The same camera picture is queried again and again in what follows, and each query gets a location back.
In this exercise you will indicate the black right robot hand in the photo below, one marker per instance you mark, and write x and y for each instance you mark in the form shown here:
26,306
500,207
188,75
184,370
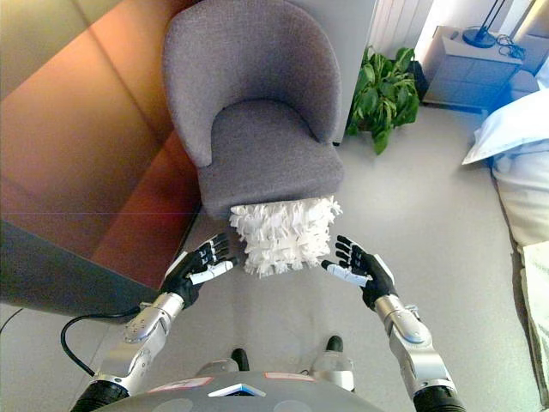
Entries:
369,270

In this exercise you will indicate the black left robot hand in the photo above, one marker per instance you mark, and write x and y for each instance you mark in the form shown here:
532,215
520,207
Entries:
193,268

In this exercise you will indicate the white shaggy pillow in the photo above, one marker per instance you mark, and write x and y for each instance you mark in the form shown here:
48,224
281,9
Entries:
283,236

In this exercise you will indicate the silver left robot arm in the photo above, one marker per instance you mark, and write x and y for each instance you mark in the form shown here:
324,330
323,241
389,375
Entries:
137,339

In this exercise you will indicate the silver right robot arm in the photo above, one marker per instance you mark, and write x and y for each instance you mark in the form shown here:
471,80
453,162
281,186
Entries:
416,343

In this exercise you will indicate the light blue bed pillow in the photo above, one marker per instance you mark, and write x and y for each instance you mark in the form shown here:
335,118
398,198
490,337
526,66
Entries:
514,129

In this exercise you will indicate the silver right robot leg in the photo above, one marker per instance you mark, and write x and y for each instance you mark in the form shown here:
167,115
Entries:
334,365

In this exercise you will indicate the gray robot torso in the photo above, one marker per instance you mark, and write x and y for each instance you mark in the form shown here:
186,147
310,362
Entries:
240,399

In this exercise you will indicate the gray upholstered armchair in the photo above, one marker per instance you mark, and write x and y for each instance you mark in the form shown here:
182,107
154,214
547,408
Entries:
261,129

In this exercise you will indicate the green potted plant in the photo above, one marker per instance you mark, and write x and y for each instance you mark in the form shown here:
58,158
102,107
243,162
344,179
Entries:
381,98

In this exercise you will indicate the brown wooden cabinet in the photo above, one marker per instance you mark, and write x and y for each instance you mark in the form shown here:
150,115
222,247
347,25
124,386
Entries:
86,129

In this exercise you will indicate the white bed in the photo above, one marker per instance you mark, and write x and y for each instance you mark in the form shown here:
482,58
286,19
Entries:
527,193

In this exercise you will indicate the white nightstand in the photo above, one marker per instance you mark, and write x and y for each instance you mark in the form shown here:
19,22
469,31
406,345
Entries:
467,73

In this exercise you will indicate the white curtain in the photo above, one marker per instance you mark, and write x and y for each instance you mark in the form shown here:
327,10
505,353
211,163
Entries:
399,26

